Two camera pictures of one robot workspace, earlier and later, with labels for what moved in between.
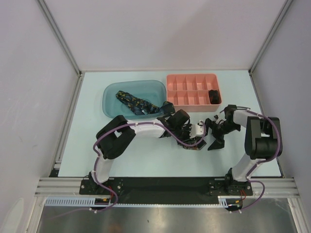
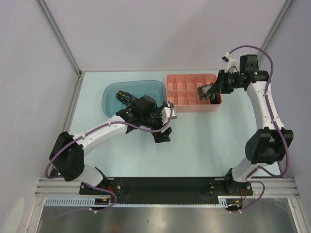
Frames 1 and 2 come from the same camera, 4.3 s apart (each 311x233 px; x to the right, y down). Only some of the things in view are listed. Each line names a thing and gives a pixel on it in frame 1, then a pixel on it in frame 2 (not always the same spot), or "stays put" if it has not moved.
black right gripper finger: (218, 143) to (217, 88)
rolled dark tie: (215, 97) stays put
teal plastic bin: (153, 92) stays put
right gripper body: (224, 128) to (231, 82)
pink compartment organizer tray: (194, 92) stays put
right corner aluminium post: (269, 34) stays put
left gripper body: (183, 135) to (154, 122)
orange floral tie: (195, 147) to (202, 92)
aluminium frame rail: (272, 187) stays put
